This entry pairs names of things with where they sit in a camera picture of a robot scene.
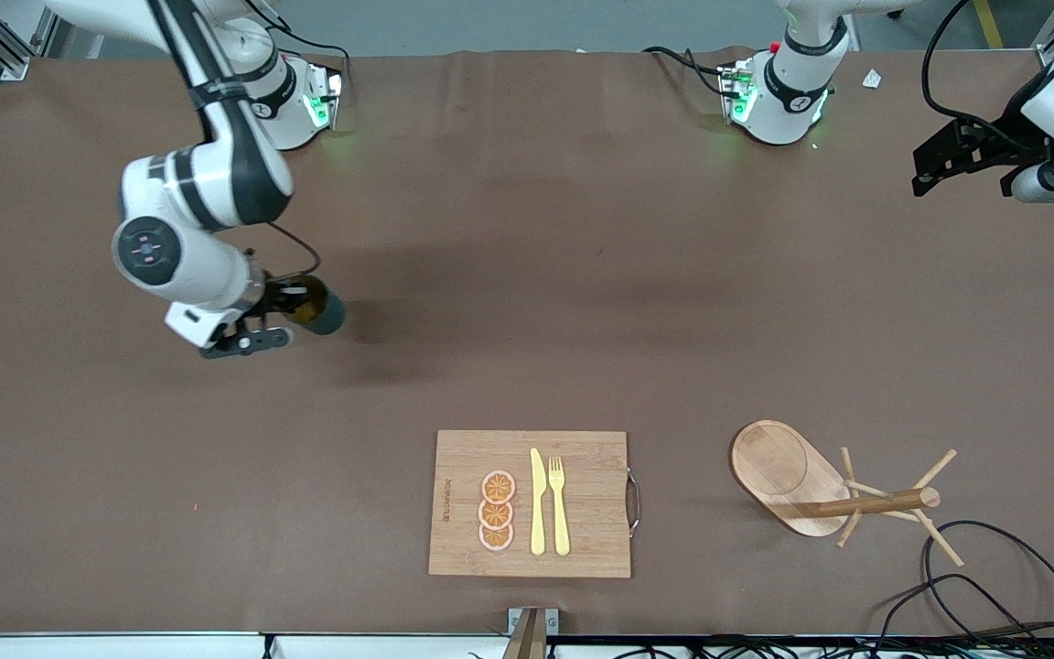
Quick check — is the dark green cup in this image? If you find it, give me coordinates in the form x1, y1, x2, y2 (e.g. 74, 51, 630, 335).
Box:
285, 275, 347, 337

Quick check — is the wooden cup rack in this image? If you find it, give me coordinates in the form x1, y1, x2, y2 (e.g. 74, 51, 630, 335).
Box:
730, 419, 965, 568

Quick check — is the brown table mat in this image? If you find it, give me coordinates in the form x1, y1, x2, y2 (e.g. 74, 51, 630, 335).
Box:
0, 46, 1054, 637

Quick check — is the yellow plastic knife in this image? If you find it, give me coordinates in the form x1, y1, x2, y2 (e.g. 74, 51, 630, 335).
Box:
530, 448, 547, 556

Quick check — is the yellow plastic fork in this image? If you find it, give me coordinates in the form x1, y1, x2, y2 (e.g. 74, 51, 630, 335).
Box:
548, 456, 572, 557

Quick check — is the wooden cutting board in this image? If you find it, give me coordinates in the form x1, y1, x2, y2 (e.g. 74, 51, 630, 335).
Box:
428, 430, 632, 579

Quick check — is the brown wooden bar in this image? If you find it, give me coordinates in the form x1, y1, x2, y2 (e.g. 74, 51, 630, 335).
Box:
501, 610, 548, 659

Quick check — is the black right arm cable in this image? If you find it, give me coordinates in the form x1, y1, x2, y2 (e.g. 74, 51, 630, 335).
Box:
248, 222, 321, 275

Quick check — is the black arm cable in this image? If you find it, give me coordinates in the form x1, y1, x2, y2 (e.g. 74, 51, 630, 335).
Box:
920, 0, 1045, 138
248, 222, 321, 275

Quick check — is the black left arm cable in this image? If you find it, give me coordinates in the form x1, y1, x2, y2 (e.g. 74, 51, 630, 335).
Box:
920, 0, 1045, 138

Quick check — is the black base cable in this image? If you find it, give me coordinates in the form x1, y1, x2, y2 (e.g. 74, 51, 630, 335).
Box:
253, 0, 351, 70
641, 46, 731, 97

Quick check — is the black looped cable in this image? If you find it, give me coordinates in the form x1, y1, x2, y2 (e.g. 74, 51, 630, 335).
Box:
923, 520, 1054, 655
875, 575, 1040, 643

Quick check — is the white table frame rail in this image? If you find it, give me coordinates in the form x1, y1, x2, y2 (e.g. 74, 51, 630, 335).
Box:
0, 632, 511, 659

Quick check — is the metal clamp bracket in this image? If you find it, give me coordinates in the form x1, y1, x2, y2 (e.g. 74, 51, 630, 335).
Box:
509, 607, 558, 637

